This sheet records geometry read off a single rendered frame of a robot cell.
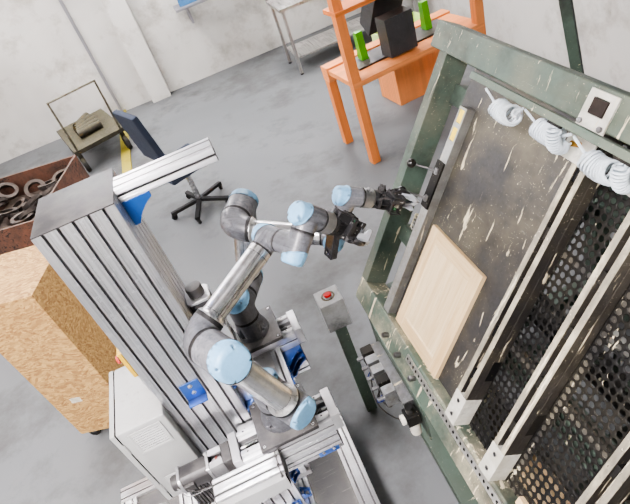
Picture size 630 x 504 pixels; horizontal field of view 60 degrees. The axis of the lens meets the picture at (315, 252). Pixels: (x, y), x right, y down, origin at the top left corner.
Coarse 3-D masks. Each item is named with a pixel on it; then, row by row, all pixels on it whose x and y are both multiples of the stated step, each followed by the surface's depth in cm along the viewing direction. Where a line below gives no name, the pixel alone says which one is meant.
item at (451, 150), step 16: (464, 112) 201; (464, 128) 204; (448, 144) 209; (448, 160) 209; (448, 176) 214; (432, 208) 220; (416, 224) 227; (416, 240) 227; (416, 256) 232; (400, 272) 237; (400, 288) 239; (384, 304) 248
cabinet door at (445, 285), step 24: (432, 240) 219; (432, 264) 219; (456, 264) 204; (408, 288) 234; (432, 288) 218; (456, 288) 204; (480, 288) 193; (408, 312) 234; (432, 312) 217; (456, 312) 203; (408, 336) 232; (432, 336) 216; (456, 336) 203; (432, 360) 215
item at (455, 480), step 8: (376, 336) 285; (424, 432) 275; (432, 432) 274; (424, 440) 277; (432, 440) 271; (440, 440) 270; (432, 448) 268; (440, 448) 266; (440, 456) 263; (448, 456) 262; (440, 464) 260; (448, 464) 259; (448, 472) 256; (456, 472) 255; (448, 480) 254; (456, 480) 252; (464, 480) 251; (456, 488) 250; (464, 488) 249; (456, 496) 249; (464, 496) 246; (472, 496) 245
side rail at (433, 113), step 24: (432, 72) 220; (456, 72) 217; (432, 96) 220; (432, 120) 226; (408, 144) 234; (432, 144) 232; (408, 168) 235; (384, 216) 250; (408, 216) 249; (384, 240) 253; (384, 264) 261
